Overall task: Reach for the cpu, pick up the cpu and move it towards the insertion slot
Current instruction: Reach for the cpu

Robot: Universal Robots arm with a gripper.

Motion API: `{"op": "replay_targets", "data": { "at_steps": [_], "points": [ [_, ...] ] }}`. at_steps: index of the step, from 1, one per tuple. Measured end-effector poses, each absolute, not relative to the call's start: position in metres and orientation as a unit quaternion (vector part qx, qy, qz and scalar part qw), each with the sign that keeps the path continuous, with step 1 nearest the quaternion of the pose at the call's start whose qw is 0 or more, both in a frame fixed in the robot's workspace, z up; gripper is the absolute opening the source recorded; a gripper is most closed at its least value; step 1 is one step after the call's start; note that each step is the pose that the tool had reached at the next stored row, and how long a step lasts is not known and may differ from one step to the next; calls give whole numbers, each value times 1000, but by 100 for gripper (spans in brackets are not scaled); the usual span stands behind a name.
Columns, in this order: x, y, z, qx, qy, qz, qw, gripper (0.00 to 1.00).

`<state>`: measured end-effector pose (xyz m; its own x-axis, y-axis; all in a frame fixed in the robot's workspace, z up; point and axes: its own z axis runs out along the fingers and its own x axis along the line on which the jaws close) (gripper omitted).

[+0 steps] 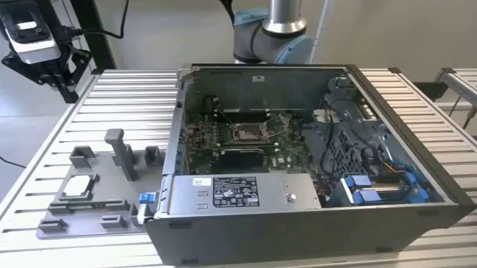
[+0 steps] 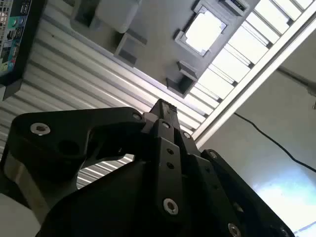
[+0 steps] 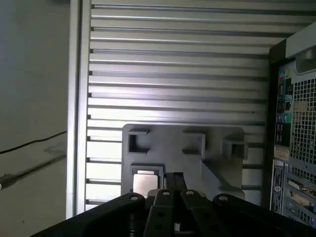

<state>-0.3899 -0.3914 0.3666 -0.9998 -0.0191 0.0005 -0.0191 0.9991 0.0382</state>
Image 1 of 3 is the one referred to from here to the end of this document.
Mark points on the blue disk carrier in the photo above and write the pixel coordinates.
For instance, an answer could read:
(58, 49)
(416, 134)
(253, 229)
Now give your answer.
(366, 196)
(357, 181)

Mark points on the black graphics card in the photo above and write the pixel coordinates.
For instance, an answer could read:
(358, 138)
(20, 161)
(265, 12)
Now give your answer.
(238, 160)

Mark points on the white sticker with red mark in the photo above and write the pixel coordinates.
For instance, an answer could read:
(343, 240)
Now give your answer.
(258, 78)

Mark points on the green motherboard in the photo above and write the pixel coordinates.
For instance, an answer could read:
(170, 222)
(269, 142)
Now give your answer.
(290, 156)

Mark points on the white wall conduit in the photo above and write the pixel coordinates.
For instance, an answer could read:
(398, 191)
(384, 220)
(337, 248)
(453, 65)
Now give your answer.
(322, 28)

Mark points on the blue plastic carrier bracket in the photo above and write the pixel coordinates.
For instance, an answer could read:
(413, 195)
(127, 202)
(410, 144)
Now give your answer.
(417, 187)

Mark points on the aluminium frame side table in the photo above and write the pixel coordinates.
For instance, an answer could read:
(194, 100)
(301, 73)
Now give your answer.
(458, 83)

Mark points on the silver thumb screw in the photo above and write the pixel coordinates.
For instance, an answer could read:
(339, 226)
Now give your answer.
(291, 197)

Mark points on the silver square CPU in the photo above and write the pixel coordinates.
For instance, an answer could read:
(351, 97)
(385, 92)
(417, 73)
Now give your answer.
(79, 186)

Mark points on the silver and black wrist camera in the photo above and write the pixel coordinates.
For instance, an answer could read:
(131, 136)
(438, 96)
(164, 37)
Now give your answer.
(31, 42)

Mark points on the dark grey disk bay cage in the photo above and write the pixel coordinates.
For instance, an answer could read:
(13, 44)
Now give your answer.
(346, 145)

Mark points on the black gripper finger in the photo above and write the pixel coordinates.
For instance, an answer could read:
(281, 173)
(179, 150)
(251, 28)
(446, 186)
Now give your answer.
(80, 62)
(35, 75)

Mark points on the CPU socket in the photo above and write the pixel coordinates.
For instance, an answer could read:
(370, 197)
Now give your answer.
(249, 132)

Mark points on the grey plastic parts rack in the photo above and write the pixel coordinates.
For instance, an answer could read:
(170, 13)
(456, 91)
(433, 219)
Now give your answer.
(108, 192)

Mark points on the green RAM stick on board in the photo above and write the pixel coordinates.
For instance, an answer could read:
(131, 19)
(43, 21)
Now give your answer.
(247, 145)

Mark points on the black vertical post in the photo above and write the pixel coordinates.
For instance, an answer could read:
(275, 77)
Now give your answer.
(98, 36)

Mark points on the black open PC case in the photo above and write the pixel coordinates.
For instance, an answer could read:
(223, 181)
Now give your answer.
(298, 237)

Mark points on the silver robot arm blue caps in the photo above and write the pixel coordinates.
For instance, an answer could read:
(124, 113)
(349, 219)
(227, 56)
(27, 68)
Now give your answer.
(277, 33)

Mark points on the black power supply label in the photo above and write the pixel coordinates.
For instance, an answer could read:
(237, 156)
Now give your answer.
(234, 191)

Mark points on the black RAM slots bank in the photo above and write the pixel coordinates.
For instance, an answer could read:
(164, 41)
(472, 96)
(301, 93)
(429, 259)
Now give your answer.
(246, 113)

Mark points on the blue and silver case latch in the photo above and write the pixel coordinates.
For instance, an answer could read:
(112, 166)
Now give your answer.
(144, 198)

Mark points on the silver power supply unit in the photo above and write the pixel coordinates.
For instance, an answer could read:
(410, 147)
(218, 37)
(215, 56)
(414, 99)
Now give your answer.
(271, 192)

